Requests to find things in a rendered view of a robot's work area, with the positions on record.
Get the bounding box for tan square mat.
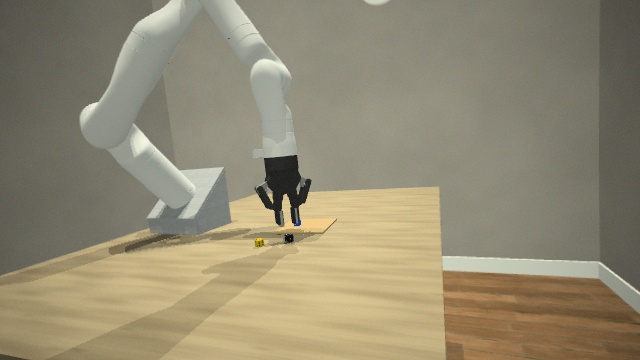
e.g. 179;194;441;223
271;218;337;234

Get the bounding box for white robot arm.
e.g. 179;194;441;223
80;0;297;209

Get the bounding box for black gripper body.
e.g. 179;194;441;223
264;155;301;195

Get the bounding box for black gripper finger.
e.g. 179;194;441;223
287;177;311;224
255;180;285;227

